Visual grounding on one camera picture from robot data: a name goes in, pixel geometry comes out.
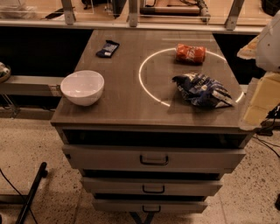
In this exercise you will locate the bottom drawer with handle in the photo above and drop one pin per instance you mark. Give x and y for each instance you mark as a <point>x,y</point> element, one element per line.
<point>149,206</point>

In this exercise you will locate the white bowl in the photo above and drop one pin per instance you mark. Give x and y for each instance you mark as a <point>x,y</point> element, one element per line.
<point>83,88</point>

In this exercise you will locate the metal railing frame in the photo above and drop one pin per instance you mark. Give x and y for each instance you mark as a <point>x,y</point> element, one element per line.
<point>184,15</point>

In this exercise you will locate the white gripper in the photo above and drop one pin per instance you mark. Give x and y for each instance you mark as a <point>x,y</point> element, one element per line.
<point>269,48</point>

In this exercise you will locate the middle drawer with handle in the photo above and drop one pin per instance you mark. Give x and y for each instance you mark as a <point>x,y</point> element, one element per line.
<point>143,186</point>

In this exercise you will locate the black pole on floor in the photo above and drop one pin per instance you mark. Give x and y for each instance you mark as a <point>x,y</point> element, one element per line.
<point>42,173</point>

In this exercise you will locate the drawer with handle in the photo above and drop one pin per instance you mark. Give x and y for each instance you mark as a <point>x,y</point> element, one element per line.
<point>152,159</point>
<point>143,186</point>
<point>149,206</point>

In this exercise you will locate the orange soda can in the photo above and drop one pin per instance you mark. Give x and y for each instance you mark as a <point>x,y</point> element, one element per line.
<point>190,54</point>

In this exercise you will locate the top drawer with handle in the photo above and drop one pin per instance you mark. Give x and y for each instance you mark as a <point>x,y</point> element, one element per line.
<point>152,159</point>

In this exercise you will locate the small dark blue snack packet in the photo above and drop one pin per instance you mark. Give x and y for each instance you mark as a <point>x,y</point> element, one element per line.
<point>108,49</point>

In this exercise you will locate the grey drawer cabinet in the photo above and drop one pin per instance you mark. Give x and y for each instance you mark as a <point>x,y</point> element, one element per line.
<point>142,107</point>

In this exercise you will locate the blue chip bag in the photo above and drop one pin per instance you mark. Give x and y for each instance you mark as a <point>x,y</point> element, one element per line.
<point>202,91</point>

